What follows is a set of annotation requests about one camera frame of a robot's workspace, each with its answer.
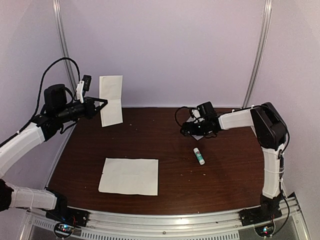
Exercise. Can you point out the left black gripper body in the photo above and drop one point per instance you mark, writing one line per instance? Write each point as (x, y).
(88, 113)

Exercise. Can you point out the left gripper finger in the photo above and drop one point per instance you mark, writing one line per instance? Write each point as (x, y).
(99, 99)
(100, 106)

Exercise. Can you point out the grey envelope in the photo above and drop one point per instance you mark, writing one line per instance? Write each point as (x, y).
(197, 137)

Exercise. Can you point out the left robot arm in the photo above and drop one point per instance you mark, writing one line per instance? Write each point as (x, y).
(55, 112)

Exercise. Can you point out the front aluminium rail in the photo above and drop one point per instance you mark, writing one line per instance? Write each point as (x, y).
(224, 225)

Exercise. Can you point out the right aluminium frame post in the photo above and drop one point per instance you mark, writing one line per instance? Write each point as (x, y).
(263, 36)

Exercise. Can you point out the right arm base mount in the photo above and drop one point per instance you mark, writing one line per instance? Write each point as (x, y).
(260, 220)

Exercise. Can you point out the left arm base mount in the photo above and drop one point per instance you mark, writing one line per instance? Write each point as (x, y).
(74, 219)

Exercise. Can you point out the aluminium frame post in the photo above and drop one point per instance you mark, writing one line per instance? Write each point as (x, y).
(263, 36)
(72, 69)

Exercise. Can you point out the white green glue stick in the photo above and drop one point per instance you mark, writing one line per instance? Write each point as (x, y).
(199, 156)

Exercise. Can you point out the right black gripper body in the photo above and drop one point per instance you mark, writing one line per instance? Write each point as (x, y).
(199, 130)

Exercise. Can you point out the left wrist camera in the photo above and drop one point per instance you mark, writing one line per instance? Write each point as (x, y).
(83, 86)

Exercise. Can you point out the white letter sheet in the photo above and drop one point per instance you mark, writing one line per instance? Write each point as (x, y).
(110, 89)

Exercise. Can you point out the left aluminium frame post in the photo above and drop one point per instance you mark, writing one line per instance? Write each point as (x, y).
(72, 69)

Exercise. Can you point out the lower white paper sheet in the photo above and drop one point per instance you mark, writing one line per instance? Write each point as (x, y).
(130, 176)

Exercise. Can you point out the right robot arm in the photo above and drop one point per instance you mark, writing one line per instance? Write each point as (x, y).
(270, 131)

